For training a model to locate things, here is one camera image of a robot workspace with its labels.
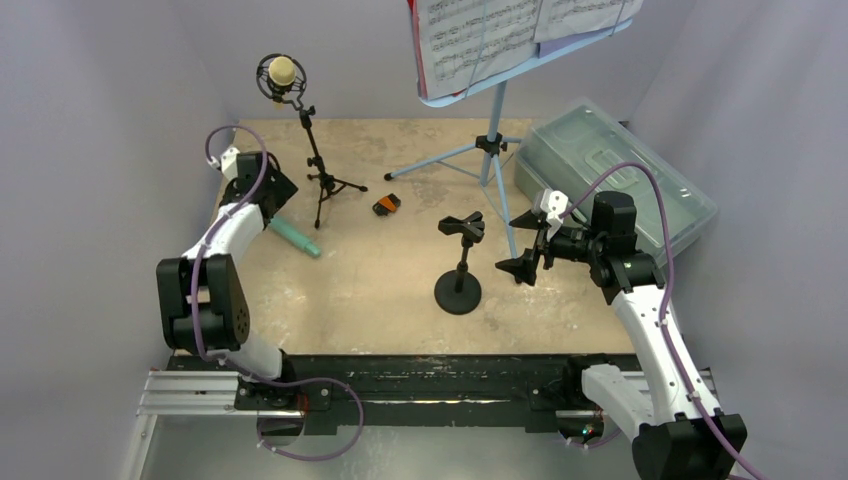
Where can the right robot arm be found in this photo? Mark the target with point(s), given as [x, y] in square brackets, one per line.
[676, 427]

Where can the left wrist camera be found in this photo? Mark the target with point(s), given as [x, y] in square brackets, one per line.
[228, 163]

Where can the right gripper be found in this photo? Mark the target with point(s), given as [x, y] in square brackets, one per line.
[542, 242]

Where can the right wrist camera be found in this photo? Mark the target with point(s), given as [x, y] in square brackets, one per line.
[553, 204]

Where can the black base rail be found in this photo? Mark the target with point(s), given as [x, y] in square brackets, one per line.
[534, 392]

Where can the black round-base mic stand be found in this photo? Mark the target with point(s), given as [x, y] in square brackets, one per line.
[457, 291]

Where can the blue music stand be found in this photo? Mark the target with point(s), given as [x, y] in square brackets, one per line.
[493, 143]

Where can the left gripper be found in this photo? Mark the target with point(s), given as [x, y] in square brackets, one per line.
[282, 189]

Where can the orange black hex key set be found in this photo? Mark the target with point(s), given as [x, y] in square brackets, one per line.
[386, 205]

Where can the sheet music pages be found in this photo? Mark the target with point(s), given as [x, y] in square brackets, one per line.
[463, 47]

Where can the black tripod mic stand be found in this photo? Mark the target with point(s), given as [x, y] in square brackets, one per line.
[329, 184]

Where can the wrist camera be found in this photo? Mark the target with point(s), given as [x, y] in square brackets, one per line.
[228, 163]
[553, 204]

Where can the teal toy microphone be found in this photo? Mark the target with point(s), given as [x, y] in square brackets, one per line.
[290, 233]

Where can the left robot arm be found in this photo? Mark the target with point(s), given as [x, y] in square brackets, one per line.
[202, 304]

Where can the beige condenser microphone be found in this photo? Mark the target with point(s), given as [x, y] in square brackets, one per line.
[282, 80]

